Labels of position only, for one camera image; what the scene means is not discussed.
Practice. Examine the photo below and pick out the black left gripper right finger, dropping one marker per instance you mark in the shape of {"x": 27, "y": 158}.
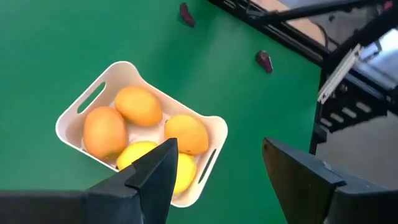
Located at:
{"x": 311, "y": 194}

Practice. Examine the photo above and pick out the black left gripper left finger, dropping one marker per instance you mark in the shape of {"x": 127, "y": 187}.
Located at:
{"x": 93, "y": 208}

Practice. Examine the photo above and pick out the yellow lemon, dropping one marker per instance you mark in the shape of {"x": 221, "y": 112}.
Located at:
{"x": 133, "y": 154}
{"x": 186, "y": 172}

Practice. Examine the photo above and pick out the deep orange fruit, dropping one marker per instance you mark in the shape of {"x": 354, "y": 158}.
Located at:
{"x": 105, "y": 132}

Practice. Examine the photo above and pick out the yellow-orange fruit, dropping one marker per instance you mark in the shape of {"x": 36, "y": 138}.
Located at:
{"x": 186, "y": 133}
{"x": 138, "y": 105}

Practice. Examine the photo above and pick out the silver aluminium extrusion bar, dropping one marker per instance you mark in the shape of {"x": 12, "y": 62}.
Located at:
{"x": 337, "y": 74}

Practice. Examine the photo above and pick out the grey side table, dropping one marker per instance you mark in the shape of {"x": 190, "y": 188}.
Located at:
{"x": 385, "y": 56}

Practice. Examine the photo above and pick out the black slotted frame foot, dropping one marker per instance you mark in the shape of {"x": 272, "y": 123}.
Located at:
{"x": 345, "y": 104}

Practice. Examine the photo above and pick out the black table frame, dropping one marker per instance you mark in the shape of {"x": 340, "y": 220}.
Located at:
{"x": 289, "y": 42}

